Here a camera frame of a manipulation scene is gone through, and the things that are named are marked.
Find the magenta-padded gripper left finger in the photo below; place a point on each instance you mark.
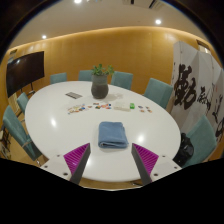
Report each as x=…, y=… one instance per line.
x=74, y=160

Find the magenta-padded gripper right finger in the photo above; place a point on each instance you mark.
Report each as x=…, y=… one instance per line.
x=149, y=160

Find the blue towel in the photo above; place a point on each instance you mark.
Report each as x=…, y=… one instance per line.
x=112, y=134

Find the black bag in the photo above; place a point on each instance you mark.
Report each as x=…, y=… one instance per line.
x=184, y=150

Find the scattered colourful cards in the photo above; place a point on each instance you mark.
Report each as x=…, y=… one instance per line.
x=76, y=108

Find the small green item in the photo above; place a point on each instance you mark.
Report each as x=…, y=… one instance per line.
x=132, y=106

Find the white flat box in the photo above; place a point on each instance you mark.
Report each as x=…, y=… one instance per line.
x=121, y=106

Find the grey booklet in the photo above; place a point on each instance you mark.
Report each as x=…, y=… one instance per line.
x=73, y=95

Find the teal chairs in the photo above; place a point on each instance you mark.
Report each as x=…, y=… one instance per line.
x=158, y=91

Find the green plant in grey pot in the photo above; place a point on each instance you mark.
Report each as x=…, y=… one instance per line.
x=99, y=88

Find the white calligraphy folding screen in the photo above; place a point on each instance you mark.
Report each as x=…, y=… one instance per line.
x=196, y=90

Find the black television screen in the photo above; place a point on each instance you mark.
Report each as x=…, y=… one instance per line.
x=25, y=71

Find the round ceiling lights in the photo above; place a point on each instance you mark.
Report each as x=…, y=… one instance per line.
x=158, y=21

